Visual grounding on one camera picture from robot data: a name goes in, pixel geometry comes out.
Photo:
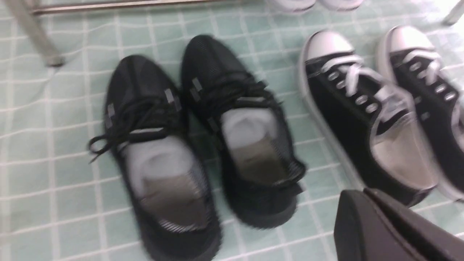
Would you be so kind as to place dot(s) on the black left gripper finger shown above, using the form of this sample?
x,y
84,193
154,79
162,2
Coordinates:
x,y
372,226

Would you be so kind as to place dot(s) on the black mesh sneaker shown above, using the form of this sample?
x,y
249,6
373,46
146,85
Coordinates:
x,y
145,127
260,172

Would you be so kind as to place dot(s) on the steel shoe rack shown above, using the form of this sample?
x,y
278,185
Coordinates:
x,y
25,12

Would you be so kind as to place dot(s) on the left black canvas sneaker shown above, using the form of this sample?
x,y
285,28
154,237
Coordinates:
x,y
370,123

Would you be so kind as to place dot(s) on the black canvas sneaker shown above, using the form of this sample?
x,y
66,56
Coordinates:
x,y
406,57
370,123

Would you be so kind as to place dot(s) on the right black canvas sneaker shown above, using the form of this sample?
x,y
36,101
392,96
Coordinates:
x,y
406,57

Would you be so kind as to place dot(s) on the left navy slip-on shoe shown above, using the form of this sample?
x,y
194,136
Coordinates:
x,y
292,6

